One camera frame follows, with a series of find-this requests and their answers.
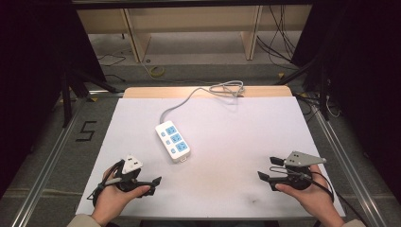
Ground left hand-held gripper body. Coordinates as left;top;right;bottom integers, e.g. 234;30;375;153
113;154;145;193

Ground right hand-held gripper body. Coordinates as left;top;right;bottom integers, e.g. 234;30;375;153
277;150;327;192

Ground person's left hand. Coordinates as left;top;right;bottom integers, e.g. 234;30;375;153
91;166;151;226

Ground person's right hand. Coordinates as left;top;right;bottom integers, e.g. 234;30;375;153
274;164;345;227

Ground white power strip blue sockets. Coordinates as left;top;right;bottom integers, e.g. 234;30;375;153
154;119;192;164

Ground white table cover board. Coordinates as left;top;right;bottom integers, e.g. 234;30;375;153
75;96;346;219

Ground black metal stand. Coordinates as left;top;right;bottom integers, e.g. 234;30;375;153
274;55;332;122
60;64;125;129

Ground black curtain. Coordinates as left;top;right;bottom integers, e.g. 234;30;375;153
290;0;401;193
0;0;108;201

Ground beige wooden shelf unit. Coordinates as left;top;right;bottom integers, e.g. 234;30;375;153
76;4;314;63

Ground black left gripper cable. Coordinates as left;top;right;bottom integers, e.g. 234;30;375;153
86;160;125;207

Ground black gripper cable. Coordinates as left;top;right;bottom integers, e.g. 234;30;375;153
86;160;125;207
310;171;369;227

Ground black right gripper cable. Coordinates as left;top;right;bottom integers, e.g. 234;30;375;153
310;171;369;227

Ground aluminium floor rail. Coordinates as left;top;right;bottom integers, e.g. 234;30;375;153
9;93;93;227
309;99;390;227

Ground grey power strip cable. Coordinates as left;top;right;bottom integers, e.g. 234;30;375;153
159;79;246;125

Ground yellow coiled cable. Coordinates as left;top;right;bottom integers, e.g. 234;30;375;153
148;65;166;79

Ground white floor cable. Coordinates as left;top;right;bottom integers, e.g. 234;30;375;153
139;59;218;85

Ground bundle of black floor cables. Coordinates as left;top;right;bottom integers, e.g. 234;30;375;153
255;5;301;68

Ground thin black floor cable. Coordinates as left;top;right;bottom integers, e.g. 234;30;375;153
96;52;127;68

